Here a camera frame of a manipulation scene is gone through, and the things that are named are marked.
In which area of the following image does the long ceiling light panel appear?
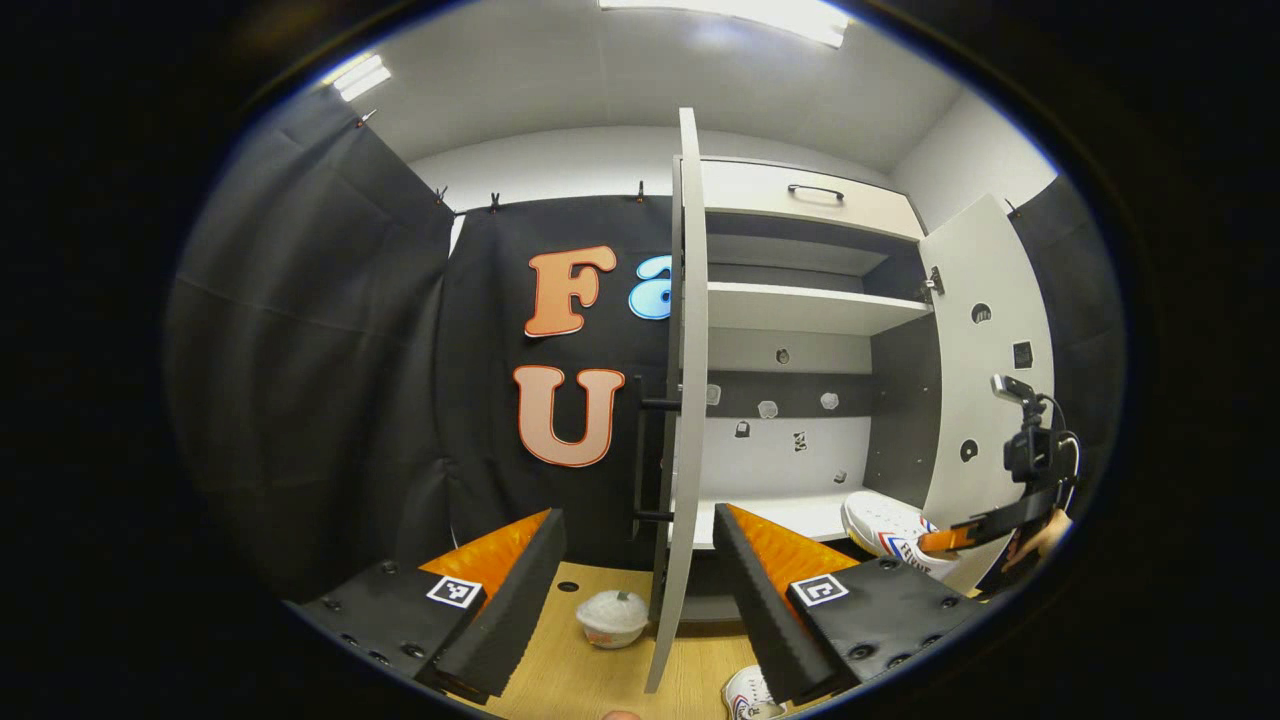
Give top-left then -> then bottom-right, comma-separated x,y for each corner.
598,0 -> 851,48

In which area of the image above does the white shoe cabinet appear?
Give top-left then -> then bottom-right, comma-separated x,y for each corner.
668,155 -> 946,626

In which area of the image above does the black backdrop cloth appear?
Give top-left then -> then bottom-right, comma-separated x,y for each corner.
168,85 -> 456,601
435,195 -> 681,571
1010,175 -> 1126,561

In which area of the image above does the thin camera cable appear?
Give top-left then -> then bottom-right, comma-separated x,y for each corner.
1040,395 -> 1083,491

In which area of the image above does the white lidded bowl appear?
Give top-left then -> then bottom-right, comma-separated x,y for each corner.
576,589 -> 650,649

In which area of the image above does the white cabinet shelf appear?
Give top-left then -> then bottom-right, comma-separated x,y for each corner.
708,282 -> 933,337
708,234 -> 891,277

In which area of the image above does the black door bar handle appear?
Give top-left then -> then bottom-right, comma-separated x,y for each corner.
632,375 -> 683,526

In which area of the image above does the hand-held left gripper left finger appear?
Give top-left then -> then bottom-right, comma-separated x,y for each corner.
285,508 -> 568,706

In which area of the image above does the small ceiling light panel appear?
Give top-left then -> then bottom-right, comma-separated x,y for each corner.
330,53 -> 393,103

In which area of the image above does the white canvas shoe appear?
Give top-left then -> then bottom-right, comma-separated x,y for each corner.
840,490 -> 963,581
722,665 -> 791,720

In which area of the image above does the white cabinet drawer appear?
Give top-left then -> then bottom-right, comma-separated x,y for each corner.
700,158 -> 923,241

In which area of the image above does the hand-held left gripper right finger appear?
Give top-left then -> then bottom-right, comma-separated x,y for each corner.
712,503 -> 986,706

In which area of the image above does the white shoe cabinet door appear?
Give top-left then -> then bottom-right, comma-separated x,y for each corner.
643,107 -> 711,694
918,193 -> 1057,596

